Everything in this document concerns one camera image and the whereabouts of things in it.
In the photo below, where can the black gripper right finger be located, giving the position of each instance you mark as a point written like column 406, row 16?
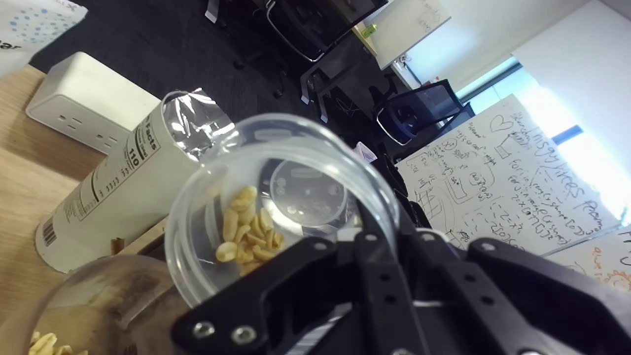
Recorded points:
column 524, row 302

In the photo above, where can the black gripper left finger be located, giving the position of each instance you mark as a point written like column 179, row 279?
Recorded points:
column 262, row 288

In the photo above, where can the peanuts pile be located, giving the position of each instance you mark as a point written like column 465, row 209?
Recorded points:
column 51, row 344
column 248, row 229

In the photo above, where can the clear plastic bowl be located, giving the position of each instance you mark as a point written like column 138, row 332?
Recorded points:
column 209, row 198

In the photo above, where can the whiteboard with smiley drawing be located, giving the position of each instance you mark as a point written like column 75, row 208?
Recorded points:
column 601, row 259

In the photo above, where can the whiteboard with dense writing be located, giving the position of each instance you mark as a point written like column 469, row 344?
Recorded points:
column 504, row 178

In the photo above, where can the black mesh office chair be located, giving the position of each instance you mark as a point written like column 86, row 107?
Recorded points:
column 321, row 26
column 420, row 111

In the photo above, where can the white power strip box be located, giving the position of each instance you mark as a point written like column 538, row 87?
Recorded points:
column 84, row 99

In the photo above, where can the wooden office desk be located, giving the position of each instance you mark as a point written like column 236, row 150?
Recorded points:
column 410, row 30

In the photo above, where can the white printed snack bag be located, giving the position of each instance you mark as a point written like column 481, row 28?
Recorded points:
column 31, row 30

